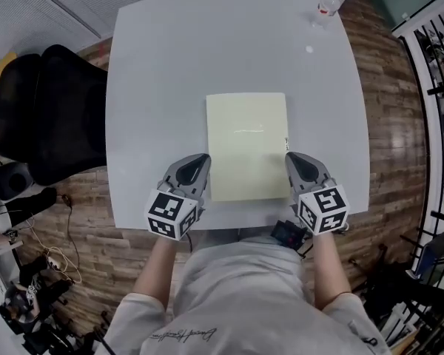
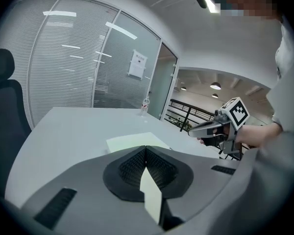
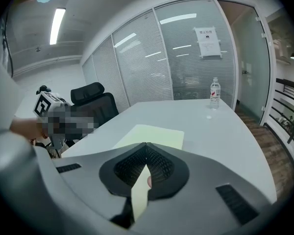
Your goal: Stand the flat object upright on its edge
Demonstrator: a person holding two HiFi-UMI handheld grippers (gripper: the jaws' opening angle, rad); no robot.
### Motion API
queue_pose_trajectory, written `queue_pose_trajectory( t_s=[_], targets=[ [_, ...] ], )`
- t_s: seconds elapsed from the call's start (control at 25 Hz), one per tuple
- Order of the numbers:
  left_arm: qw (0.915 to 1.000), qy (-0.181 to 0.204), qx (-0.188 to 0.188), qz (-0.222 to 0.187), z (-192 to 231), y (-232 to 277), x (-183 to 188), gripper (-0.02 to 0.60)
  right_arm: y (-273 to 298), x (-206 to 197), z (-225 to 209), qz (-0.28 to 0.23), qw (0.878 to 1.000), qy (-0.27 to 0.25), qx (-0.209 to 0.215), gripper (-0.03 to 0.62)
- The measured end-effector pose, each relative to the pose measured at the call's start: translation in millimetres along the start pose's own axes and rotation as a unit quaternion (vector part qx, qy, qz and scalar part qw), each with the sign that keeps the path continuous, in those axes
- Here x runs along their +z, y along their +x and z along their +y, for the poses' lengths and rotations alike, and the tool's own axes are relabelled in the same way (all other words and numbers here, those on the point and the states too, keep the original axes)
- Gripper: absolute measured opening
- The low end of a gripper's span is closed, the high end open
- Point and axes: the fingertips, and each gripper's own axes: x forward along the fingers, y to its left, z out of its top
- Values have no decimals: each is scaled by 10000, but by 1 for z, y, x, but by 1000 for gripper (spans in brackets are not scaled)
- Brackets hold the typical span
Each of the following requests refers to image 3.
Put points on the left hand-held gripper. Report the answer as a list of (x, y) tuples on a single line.
[(42, 106)]

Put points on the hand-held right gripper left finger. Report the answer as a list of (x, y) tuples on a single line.
[(88, 180)]

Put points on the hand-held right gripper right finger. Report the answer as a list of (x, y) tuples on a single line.
[(210, 192)]

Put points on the person's left forearm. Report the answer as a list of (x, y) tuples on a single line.
[(24, 128)]

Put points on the white long table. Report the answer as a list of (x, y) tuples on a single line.
[(210, 136)]

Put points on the black mesh office chair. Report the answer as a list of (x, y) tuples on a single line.
[(98, 101)]

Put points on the person's light grey shirt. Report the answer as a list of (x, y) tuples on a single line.
[(5, 155)]

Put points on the long ceiling light strip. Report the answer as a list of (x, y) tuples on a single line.
[(57, 26)]

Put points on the clear plastic water bottle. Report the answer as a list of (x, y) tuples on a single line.
[(215, 94)]

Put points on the glass partition with blinds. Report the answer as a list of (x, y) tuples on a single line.
[(147, 65)]

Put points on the black metal railing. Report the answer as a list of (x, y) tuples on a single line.
[(289, 111)]

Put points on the frosted glass door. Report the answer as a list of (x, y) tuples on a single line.
[(252, 57)]

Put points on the white paper notice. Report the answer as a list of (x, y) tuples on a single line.
[(207, 43)]

